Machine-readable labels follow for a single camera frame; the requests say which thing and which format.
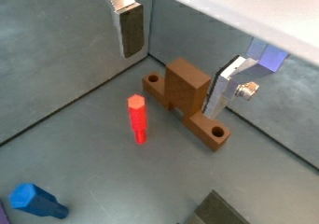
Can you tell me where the blue hexagonal peg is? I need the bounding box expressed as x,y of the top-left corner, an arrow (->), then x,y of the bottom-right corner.
10,183 -> 68,219

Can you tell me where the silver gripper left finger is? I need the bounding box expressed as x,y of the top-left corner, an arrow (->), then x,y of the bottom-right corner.
106,0 -> 144,58

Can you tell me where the purple insertion board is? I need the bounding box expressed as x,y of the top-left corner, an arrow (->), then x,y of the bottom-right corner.
247,38 -> 290,73

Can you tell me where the brown T-shaped block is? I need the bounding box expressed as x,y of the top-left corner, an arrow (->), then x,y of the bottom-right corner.
142,58 -> 231,151

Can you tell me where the dark grey flat plate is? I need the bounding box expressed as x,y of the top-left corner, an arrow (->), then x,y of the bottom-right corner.
178,189 -> 253,224

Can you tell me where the red hexagonal peg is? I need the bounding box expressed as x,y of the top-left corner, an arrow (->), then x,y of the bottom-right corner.
127,94 -> 147,144

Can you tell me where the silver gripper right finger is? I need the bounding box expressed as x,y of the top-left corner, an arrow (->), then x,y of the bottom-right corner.
202,56 -> 259,119

